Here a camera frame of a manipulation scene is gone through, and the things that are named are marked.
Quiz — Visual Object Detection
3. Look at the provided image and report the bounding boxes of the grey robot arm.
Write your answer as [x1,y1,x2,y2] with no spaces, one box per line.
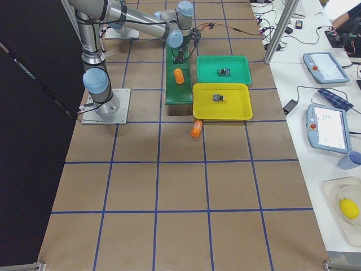
[65,1,201,123]

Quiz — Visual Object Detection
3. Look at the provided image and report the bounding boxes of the beige tray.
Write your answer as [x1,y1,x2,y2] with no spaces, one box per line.
[322,177,360,248]

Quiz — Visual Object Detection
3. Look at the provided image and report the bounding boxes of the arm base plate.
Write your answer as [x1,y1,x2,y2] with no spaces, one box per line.
[78,88,131,125]
[104,28,139,40]

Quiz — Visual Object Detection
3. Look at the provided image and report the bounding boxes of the white bowl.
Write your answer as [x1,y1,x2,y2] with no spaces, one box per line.
[337,185,360,226]

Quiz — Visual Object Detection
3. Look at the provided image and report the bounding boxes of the plain orange cylinder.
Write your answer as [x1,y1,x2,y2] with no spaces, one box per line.
[173,68,184,85]

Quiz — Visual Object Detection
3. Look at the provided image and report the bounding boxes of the orange cylinder marked 4680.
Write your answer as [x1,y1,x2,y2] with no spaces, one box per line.
[190,120,203,138]

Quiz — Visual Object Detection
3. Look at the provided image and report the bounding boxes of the black power adapter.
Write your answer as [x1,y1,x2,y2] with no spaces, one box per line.
[283,99,298,115]

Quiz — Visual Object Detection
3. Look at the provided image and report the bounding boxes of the teach pendant tablet far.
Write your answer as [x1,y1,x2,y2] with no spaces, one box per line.
[302,52,350,84]

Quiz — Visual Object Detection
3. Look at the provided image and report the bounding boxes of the blue plaid cloth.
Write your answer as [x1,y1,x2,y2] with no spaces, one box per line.
[318,88,354,111]

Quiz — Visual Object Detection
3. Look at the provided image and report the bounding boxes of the yellow lemon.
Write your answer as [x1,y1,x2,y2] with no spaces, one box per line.
[339,198,359,220]

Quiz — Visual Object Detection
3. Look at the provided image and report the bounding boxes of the green push button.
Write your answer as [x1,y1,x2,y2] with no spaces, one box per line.
[217,68,231,77]

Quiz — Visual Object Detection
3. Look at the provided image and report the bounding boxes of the green conveyor belt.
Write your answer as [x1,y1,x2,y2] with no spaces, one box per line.
[165,46,193,105]

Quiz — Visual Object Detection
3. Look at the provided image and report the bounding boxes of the aluminium frame post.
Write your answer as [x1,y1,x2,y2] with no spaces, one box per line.
[264,0,299,64]

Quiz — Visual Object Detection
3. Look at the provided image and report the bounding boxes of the yellow plastic tray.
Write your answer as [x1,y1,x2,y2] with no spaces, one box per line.
[192,83,253,120]

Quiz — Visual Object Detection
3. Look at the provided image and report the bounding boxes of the yellow mushroom push button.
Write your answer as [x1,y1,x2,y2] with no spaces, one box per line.
[212,94,226,103]

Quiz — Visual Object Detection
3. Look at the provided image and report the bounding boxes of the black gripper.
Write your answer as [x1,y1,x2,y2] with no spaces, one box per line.
[170,30,201,64]

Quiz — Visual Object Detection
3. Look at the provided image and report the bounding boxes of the teach pendant tablet near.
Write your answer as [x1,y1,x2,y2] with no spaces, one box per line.
[306,104,352,154]

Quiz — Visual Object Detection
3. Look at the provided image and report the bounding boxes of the blue cup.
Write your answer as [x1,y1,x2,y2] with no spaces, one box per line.
[337,151,361,170]

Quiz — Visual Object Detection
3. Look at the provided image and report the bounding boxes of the green plastic tray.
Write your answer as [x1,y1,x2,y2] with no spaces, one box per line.
[197,55,252,85]

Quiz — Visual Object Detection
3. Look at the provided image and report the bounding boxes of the teach pendant tablet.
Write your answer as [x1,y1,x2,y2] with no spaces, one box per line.
[306,104,352,154]
[302,52,350,84]

